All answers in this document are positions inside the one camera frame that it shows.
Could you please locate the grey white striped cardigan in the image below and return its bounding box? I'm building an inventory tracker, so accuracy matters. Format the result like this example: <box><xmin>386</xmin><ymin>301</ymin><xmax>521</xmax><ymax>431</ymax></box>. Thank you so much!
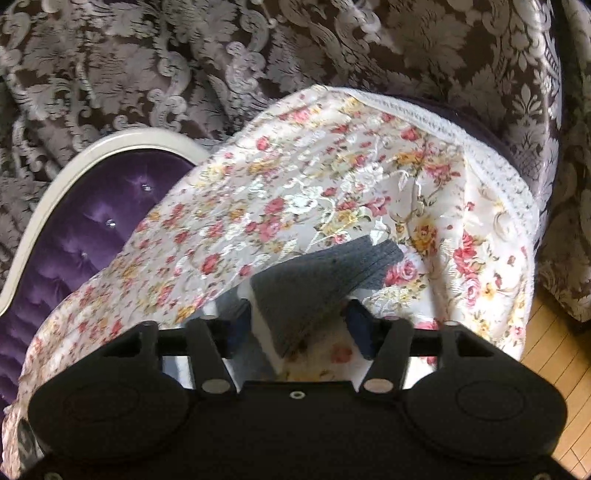
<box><xmin>249</xmin><ymin>236</ymin><xmax>404</xmax><ymax>357</ymax></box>

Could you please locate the purple tufted chaise sofa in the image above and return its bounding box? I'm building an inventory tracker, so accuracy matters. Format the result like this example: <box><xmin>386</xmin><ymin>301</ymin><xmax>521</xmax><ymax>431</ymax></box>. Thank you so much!
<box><xmin>1</xmin><ymin>128</ymin><xmax>209</xmax><ymax>407</ymax></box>

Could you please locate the floral quilted bedspread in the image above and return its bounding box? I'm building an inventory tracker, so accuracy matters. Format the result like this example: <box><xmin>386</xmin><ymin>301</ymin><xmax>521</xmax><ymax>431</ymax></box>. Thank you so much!
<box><xmin>1</xmin><ymin>86</ymin><xmax>538</xmax><ymax>478</ymax></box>

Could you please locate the grey damask curtain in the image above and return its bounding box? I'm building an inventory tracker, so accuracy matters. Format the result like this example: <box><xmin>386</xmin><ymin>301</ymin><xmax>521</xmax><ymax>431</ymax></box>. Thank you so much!
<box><xmin>1</xmin><ymin>1</ymin><xmax>590</xmax><ymax>322</ymax></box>

